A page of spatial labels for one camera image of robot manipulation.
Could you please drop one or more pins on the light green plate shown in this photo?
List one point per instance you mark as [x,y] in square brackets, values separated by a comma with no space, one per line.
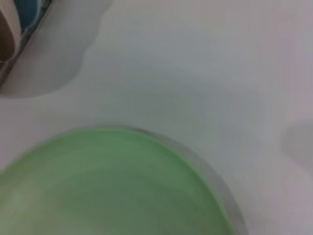
[102,186]

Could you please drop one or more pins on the clear acrylic plate rack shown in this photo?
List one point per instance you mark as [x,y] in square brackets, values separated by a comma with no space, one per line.
[23,46]

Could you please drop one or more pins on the light blue plate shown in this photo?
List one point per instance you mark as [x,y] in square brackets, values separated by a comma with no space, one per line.
[28,12]

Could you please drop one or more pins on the beige plate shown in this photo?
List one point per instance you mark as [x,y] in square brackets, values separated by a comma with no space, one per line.
[8,29]

